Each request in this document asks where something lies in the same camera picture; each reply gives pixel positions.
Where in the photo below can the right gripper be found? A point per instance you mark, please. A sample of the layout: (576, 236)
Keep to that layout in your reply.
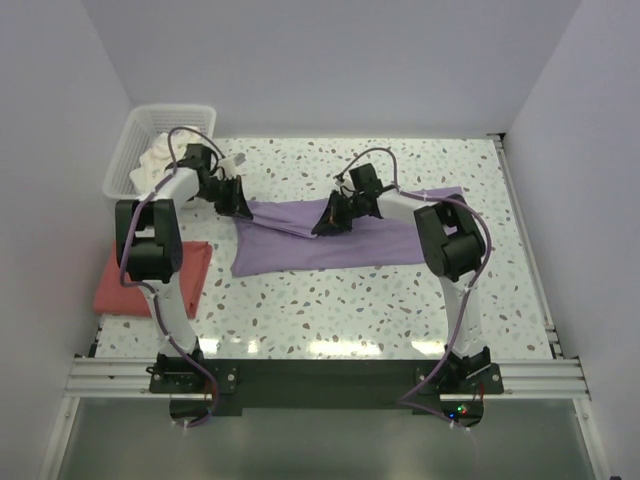
(332, 222)

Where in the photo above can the aluminium side rail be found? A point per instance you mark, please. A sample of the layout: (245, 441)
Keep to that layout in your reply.
(549, 325)

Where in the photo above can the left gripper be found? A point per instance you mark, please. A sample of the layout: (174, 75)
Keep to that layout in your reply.
(236, 205)

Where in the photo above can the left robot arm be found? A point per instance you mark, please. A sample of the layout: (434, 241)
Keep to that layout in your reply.
(149, 248)

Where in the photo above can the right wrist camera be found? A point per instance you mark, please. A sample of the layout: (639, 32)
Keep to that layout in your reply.
(343, 184)

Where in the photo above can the purple t shirt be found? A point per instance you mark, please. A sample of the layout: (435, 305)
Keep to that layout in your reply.
(278, 238)

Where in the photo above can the aluminium front rail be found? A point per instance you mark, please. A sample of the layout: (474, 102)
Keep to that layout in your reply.
(558, 379)

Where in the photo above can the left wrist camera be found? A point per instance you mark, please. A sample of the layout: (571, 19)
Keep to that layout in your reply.
(229, 166)

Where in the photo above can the white crumpled t shirt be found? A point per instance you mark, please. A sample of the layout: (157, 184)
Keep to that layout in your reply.
(154, 161)

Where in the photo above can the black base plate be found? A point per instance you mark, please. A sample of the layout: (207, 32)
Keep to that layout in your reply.
(228, 387)

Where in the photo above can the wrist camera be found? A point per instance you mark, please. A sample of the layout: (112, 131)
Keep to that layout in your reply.
(343, 184)
(229, 166)

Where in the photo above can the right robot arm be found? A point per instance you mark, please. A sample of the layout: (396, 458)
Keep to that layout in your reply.
(453, 247)

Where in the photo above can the folded red t shirt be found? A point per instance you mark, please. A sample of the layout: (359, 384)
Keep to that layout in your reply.
(111, 298)

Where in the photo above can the white plastic laundry basket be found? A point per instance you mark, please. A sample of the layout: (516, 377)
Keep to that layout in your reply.
(143, 125)

